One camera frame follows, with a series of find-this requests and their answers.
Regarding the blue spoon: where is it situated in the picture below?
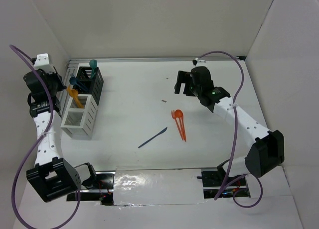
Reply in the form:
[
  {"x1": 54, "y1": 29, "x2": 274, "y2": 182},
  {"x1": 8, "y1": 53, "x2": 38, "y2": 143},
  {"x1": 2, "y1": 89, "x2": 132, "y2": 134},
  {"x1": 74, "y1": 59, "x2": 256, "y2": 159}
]
[{"x1": 69, "y1": 77, "x2": 79, "y2": 85}]

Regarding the yellow spoon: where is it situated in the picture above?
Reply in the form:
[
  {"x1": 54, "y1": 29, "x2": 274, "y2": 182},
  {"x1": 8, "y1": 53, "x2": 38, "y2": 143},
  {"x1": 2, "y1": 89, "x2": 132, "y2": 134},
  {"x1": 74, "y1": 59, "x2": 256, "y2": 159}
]
[{"x1": 69, "y1": 89, "x2": 84, "y2": 109}]

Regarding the blue fork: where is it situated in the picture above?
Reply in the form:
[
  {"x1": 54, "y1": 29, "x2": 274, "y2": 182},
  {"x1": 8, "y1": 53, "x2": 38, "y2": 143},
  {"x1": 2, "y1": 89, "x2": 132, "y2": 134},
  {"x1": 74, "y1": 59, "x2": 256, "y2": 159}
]
[{"x1": 74, "y1": 81, "x2": 89, "y2": 93}]

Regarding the orange fork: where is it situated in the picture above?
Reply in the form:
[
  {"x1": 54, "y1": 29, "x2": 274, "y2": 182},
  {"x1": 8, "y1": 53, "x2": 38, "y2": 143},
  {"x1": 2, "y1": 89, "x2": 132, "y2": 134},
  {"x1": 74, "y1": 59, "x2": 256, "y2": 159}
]
[{"x1": 171, "y1": 110, "x2": 184, "y2": 141}]

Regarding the orange spoon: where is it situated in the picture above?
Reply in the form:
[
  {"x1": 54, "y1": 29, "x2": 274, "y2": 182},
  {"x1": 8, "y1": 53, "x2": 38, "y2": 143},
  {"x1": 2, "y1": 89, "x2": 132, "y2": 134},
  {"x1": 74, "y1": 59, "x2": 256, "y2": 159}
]
[{"x1": 175, "y1": 110, "x2": 183, "y2": 138}]

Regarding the teal spoon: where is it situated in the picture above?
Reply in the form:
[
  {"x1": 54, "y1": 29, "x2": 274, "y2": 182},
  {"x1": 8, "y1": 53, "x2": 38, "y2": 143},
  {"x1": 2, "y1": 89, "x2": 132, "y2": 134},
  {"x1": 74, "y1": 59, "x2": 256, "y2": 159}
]
[{"x1": 89, "y1": 59, "x2": 97, "y2": 79}]

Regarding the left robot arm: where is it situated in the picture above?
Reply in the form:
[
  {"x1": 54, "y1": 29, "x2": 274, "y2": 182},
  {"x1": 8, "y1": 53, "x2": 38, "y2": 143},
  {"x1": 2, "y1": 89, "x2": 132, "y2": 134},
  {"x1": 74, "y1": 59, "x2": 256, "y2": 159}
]
[{"x1": 23, "y1": 67, "x2": 98, "y2": 202}]

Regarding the black utensil caddy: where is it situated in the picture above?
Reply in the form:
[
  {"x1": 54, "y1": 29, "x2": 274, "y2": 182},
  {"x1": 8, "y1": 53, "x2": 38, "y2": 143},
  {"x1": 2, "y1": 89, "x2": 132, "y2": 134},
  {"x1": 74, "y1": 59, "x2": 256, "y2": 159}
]
[{"x1": 71, "y1": 66, "x2": 104, "y2": 105}]

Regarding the white utensil caddy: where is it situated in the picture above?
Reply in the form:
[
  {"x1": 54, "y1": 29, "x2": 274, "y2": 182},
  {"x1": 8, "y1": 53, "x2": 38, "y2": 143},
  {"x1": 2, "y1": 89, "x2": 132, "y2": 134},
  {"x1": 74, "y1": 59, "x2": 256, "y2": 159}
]
[{"x1": 61, "y1": 94, "x2": 98, "y2": 139}]

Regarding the blue knife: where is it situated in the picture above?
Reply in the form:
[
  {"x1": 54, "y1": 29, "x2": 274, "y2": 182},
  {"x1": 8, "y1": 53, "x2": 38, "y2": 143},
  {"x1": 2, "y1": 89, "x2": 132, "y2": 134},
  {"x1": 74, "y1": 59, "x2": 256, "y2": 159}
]
[{"x1": 138, "y1": 127, "x2": 167, "y2": 148}]

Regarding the white taped paper sheet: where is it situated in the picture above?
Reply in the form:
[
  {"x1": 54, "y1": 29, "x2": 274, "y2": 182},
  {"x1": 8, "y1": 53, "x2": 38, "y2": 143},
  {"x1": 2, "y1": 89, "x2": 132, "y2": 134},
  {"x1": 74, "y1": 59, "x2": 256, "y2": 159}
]
[{"x1": 113, "y1": 169, "x2": 204, "y2": 206}]

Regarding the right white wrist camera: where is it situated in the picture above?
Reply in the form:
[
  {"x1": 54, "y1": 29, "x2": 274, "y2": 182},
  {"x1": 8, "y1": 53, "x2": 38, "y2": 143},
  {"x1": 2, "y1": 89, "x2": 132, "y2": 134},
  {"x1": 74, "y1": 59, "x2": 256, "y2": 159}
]
[{"x1": 192, "y1": 58, "x2": 206, "y2": 66}]

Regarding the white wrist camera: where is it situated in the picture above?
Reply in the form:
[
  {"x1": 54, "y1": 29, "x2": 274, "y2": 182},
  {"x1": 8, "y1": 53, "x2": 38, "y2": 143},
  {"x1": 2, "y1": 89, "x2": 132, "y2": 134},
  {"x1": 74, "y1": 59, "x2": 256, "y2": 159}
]
[
  {"x1": 192, "y1": 58, "x2": 206, "y2": 66},
  {"x1": 33, "y1": 53, "x2": 56, "y2": 75}
]

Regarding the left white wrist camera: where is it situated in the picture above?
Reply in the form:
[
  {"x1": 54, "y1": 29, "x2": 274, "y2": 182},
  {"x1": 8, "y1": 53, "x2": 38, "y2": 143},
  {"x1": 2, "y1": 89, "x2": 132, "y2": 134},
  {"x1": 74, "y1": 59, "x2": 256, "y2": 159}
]
[{"x1": 33, "y1": 53, "x2": 56, "y2": 75}]

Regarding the aluminium frame rail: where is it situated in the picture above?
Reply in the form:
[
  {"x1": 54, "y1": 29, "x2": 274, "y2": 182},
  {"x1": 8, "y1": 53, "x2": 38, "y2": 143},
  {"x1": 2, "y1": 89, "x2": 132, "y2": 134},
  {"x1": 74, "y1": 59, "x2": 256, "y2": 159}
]
[{"x1": 69, "y1": 56, "x2": 247, "y2": 64}]

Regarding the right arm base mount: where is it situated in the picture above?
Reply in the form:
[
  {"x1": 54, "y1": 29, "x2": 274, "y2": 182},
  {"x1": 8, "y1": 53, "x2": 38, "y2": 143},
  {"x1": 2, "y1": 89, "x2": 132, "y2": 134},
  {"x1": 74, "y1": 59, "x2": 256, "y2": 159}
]
[{"x1": 197, "y1": 168, "x2": 250, "y2": 199}]

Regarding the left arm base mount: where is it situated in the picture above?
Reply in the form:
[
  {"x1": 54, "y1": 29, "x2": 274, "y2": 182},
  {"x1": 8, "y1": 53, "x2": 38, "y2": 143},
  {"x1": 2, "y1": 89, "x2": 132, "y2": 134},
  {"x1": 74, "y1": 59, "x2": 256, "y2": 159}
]
[{"x1": 80, "y1": 171, "x2": 115, "y2": 206}]

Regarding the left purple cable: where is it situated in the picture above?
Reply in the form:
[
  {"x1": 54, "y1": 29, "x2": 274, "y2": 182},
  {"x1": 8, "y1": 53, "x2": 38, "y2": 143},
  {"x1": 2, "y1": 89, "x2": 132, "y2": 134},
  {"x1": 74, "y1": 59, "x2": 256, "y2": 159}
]
[{"x1": 9, "y1": 44, "x2": 81, "y2": 229}]

